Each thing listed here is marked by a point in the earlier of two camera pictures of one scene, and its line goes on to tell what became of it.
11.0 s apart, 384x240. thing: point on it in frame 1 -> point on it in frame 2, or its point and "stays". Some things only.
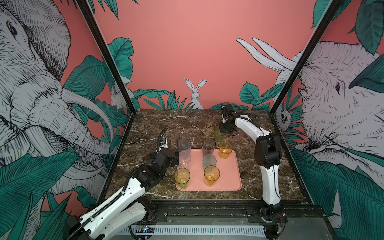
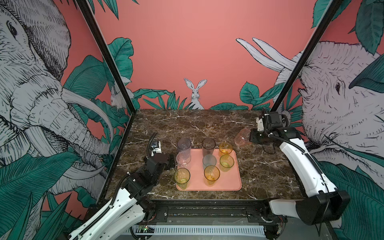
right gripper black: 222,129 -> 252,136
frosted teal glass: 209,159 stays
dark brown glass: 208,144 stays
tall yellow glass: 211,174 stays
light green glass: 219,136 -> 226,162
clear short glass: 184,157 stays
